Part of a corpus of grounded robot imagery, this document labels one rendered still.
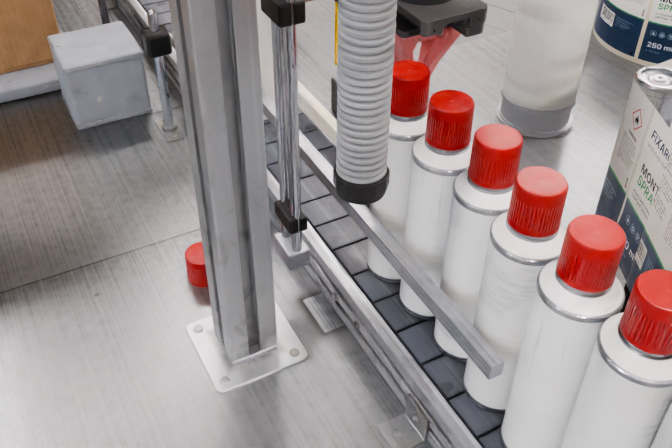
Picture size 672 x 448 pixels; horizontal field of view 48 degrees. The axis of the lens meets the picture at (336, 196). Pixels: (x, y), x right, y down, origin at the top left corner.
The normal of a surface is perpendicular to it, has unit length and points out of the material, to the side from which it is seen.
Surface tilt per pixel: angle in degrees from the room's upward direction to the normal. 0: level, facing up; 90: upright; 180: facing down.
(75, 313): 0
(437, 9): 1
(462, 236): 90
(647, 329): 90
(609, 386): 90
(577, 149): 0
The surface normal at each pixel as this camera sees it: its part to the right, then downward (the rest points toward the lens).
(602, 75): 0.00, -0.78
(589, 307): -0.06, -0.17
